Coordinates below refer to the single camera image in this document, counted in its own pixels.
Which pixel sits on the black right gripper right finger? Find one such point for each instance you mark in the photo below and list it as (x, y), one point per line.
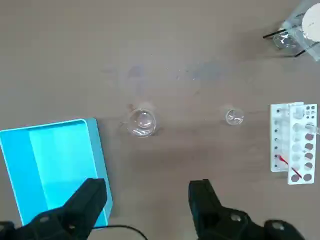
(202, 200)

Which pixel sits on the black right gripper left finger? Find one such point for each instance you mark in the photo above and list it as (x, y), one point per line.
(82, 200)

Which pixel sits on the blue plastic bin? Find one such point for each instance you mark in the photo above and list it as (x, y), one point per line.
(62, 162)

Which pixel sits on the white test tube rack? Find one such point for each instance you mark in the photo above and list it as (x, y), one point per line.
(273, 150)

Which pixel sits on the small clear glass beaker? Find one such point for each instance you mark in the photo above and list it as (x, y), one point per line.
(234, 117)

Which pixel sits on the red thin stick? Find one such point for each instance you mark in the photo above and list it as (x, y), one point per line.
(296, 172)

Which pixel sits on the clear glass test tube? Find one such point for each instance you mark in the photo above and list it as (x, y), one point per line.
(312, 127)

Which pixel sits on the glass beaker under stand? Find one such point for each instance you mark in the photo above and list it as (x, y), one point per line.
(283, 41)

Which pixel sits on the round white filter paper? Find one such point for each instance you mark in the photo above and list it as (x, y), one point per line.
(312, 22)

